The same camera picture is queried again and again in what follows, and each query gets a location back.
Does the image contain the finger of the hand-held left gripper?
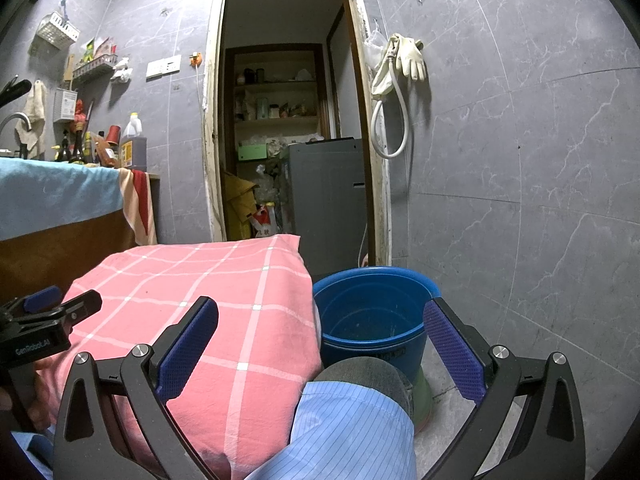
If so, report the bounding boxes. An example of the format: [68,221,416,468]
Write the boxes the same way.
[22,286,63,313]
[57,290,103,333]

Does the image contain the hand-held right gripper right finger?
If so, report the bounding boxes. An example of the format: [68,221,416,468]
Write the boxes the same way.
[422,298,587,480]

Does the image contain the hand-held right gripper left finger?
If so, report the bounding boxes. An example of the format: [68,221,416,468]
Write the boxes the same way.
[52,296,221,480]

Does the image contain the blue plastic bucket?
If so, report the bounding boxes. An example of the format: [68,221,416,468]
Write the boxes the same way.
[312,266,442,386]

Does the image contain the pink checked blanket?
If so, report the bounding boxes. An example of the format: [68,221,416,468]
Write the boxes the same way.
[32,234,323,480]

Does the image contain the blue towel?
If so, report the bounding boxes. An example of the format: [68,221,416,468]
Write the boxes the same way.
[0,156,126,242]

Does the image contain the red striped cloth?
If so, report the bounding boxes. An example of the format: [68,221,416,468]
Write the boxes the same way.
[117,169,158,247]

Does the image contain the person's right leg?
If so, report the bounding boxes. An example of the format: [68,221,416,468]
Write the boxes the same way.
[245,379,418,480]

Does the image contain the red and white plastic bag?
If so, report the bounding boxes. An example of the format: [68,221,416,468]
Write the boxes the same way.
[247,202,281,238]

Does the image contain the orange packet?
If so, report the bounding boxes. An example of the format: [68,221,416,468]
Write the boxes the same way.
[95,135,121,167]

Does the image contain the yellow bag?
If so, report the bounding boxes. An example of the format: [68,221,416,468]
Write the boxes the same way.
[222,170,258,241]

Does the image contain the large oil bottle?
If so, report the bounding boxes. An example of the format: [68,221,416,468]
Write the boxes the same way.
[120,112,148,172]

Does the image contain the metal faucet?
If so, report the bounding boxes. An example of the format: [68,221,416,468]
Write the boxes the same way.
[0,112,32,158]

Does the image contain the clear plastic bags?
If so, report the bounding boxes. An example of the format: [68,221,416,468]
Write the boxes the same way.
[255,160,286,201]

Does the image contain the grey washing machine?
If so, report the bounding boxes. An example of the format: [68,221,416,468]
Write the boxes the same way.
[282,138,371,281]

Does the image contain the beige hanging towel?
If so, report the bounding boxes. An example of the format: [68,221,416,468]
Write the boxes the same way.
[15,80,48,158]

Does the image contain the white utensil holder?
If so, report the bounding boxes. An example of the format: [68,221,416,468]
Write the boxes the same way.
[52,87,78,123]

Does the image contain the white hanging plastic bag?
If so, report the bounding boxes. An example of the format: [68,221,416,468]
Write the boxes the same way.
[110,57,135,83]

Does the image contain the wooden shelf unit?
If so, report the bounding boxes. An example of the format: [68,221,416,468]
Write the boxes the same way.
[225,45,331,161]

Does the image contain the cream rubber gloves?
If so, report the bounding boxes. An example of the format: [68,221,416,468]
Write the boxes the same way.
[395,34,428,82]

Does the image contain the clear hanging plastic bag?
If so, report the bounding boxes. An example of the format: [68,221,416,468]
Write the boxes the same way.
[363,20,387,68]

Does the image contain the black pan handle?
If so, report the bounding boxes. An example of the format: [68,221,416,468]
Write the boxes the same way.
[0,79,33,108]

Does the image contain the worn door frame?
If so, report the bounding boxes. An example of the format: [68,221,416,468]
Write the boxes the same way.
[201,0,392,267]

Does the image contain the white hose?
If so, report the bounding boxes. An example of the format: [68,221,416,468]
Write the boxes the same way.
[371,35,408,160]

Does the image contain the wall rack with packets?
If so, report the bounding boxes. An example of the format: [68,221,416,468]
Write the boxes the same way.
[72,37,121,81]

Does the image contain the white wall basket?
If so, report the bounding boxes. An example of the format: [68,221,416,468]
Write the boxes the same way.
[35,11,81,51]

